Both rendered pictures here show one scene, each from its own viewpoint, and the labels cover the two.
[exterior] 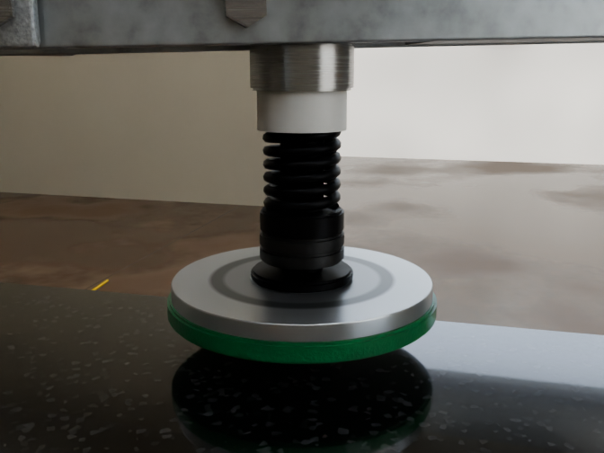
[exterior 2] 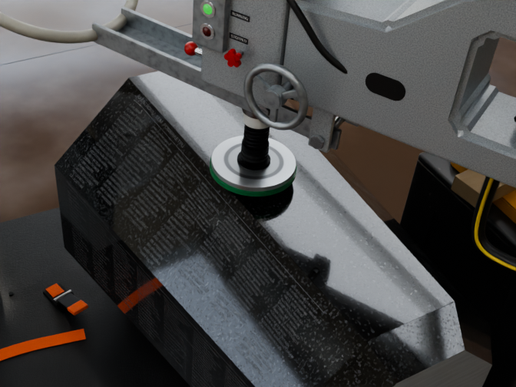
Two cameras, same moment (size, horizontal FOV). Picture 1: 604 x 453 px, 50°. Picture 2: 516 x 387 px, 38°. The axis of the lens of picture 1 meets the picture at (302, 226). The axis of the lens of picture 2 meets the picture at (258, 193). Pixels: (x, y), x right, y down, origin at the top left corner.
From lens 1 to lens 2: 216 cm
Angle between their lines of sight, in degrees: 115
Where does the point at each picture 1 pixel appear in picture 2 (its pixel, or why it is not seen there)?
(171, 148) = not seen: outside the picture
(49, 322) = (309, 231)
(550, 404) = (234, 131)
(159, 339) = (286, 201)
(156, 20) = not seen: hidden behind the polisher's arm
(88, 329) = (301, 219)
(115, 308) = (284, 227)
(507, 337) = (201, 147)
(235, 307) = (287, 157)
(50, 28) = not seen: hidden behind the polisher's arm
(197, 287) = (285, 170)
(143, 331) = (287, 208)
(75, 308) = (296, 236)
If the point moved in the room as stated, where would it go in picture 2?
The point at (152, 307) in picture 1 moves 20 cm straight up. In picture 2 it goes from (272, 220) to (281, 154)
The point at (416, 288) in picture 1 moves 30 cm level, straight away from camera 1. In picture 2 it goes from (236, 139) to (134, 176)
